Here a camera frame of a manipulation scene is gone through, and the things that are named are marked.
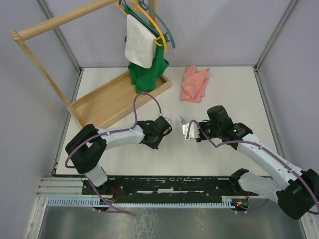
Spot white cable duct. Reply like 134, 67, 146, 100
46, 196, 237, 207

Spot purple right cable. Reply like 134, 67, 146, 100
185, 119, 319, 215

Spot yellow hanger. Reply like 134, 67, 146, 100
116, 0, 169, 52

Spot wooden clothes rack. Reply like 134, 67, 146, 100
10, 0, 171, 128

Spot grey-blue hanger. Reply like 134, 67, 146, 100
115, 0, 176, 49

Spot purple cable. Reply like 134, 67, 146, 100
185, 119, 319, 215
65, 92, 165, 215

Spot green shirt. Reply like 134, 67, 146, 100
124, 6, 169, 93

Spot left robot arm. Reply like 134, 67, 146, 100
65, 116, 172, 194

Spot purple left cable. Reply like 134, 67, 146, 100
65, 92, 165, 215

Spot aluminium frame rail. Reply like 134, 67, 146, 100
36, 0, 81, 72

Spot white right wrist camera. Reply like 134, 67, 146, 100
182, 122, 199, 140

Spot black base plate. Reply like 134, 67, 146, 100
97, 175, 257, 204

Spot white towel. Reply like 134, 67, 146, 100
125, 14, 157, 69

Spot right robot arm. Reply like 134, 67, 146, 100
191, 106, 319, 220

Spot pink cloth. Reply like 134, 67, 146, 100
180, 65, 210, 103

